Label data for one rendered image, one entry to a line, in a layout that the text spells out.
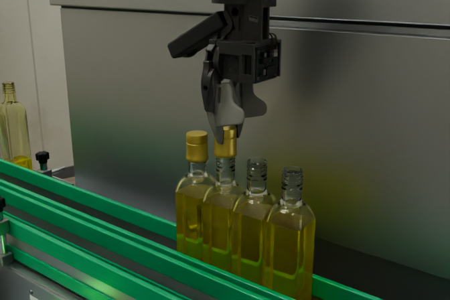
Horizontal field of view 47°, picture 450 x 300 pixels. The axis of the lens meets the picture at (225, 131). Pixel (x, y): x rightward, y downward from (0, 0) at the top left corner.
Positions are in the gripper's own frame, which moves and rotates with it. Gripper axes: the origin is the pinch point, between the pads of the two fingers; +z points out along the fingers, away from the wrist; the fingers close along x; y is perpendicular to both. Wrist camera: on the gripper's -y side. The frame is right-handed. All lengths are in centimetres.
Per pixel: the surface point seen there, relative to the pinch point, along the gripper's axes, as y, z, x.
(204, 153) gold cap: -4.0, 4.4, 0.1
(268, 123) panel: 0.3, 1.5, 12.0
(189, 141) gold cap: -5.7, 2.4, -1.4
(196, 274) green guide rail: -0.7, 21.4, -6.3
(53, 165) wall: -260, 108, 149
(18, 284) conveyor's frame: -36, 32, -15
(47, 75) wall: -259, 44, 152
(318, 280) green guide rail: 15.2, 21.2, 2.9
